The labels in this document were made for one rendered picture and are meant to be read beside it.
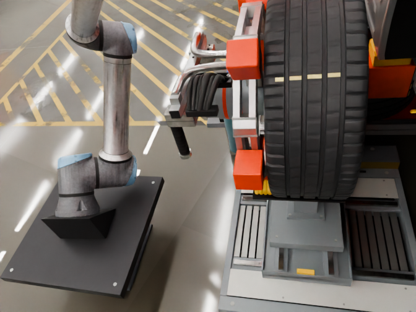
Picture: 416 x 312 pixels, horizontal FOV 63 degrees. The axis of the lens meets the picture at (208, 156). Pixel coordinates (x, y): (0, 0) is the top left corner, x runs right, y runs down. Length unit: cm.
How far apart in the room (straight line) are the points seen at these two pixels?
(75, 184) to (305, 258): 105
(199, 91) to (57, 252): 108
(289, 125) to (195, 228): 115
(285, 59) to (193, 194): 130
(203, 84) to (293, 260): 92
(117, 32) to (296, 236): 110
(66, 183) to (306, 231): 106
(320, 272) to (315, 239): 14
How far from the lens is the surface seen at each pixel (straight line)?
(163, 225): 193
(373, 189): 189
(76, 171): 158
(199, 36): 123
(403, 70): 162
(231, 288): 160
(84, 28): 126
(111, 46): 142
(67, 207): 159
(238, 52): 82
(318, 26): 88
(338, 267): 157
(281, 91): 82
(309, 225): 156
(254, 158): 91
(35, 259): 177
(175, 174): 213
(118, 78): 145
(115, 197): 176
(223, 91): 111
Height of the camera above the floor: 156
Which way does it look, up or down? 46 degrees down
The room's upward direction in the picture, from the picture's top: 16 degrees counter-clockwise
